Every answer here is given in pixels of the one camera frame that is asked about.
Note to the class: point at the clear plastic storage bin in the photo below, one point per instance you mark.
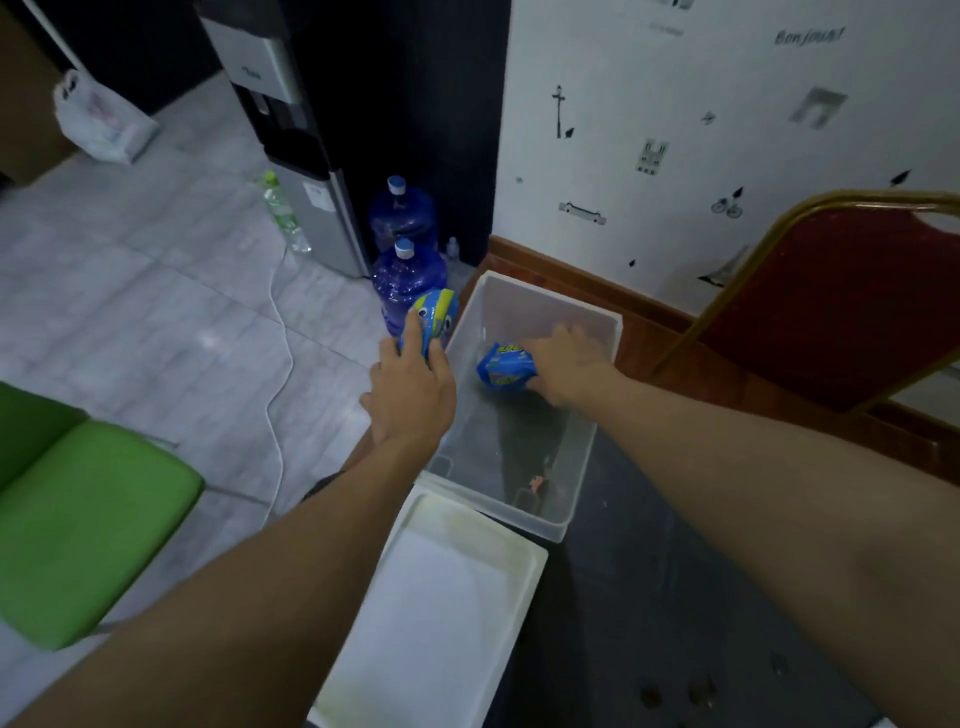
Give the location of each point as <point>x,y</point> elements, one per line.
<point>517,465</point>

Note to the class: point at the brown cardboard carton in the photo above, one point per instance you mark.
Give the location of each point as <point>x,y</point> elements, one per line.
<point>22,112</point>

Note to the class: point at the person's left hand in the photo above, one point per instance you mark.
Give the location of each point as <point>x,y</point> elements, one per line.
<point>409,397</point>

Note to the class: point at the green capped clear bottle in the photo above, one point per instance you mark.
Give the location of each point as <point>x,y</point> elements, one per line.
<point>281,214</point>

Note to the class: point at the white shelf stand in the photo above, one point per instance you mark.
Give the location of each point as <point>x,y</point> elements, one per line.
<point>52,37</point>

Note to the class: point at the silver black water dispenser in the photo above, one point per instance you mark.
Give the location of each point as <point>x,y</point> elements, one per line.
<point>330,217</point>

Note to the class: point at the wide blue wafer snack packet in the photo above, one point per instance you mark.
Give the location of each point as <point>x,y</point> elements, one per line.
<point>502,367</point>

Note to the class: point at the person's left forearm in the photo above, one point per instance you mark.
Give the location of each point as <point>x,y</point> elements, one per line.
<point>225,622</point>

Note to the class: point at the green chair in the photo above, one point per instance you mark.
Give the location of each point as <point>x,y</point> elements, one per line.
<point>82,525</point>

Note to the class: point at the small white bottle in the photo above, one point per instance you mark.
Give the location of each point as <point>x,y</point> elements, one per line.
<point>452,251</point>

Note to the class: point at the person's right hand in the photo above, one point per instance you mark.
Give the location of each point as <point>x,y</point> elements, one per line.
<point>574,367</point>

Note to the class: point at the person's right forearm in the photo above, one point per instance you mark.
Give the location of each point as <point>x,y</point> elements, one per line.
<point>787,510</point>

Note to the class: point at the red chair gold frame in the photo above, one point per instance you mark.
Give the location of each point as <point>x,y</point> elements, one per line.
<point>840,300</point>

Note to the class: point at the white bin lid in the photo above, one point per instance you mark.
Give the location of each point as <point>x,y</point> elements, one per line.
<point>435,615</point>

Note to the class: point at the blue water jug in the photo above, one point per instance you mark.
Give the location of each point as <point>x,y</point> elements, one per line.
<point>401,217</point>
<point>401,285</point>

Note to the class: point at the blue Oreo cookie packet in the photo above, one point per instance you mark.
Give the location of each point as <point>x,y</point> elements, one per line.
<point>435,311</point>

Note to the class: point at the white plastic bag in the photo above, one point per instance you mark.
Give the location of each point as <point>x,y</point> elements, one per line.
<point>105,124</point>

